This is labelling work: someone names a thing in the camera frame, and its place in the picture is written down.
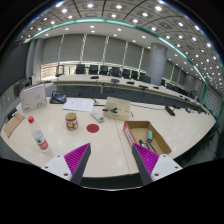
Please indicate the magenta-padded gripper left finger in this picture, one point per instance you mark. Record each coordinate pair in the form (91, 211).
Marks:
(77, 159)

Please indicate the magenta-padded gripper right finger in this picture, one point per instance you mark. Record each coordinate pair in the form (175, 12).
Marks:
(146, 159)

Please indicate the clear red-capped water bottle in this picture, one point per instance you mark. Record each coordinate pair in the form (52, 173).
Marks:
(40, 138)

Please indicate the dark hand tools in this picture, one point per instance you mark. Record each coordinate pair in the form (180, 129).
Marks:
(146, 145)

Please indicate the teal small device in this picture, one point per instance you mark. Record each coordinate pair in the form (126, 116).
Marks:
(149, 135)

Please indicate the open brown cardboard box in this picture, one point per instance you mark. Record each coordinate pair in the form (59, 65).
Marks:
(140, 127)

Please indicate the flat round red coaster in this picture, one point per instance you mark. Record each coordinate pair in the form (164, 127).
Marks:
(92, 128)

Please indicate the red floral mug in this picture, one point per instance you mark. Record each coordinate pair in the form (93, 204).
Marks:
(71, 121)

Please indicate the white paper sheet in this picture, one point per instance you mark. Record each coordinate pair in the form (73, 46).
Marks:
(78, 104)

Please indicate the black clip tool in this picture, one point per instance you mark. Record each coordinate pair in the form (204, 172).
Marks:
(110, 110)

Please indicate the cream compartment box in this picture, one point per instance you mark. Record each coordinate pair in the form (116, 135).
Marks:
(121, 105)

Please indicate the black pouch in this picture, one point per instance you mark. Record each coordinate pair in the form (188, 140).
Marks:
(58, 98)

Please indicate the brown paper envelope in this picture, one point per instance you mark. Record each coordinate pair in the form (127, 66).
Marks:
(13, 125)

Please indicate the white cardboard carton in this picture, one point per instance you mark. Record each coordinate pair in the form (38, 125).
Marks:
(32, 97)

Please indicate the black box device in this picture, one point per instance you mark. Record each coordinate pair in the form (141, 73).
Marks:
(12, 114)

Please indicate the long curved conference desk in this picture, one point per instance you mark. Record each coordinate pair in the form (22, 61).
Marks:
(103, 80)

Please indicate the black office chairs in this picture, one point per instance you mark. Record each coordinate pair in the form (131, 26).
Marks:
(115, 71)

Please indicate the round ceiling lights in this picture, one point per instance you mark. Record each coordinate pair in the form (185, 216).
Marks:
(90, 5)

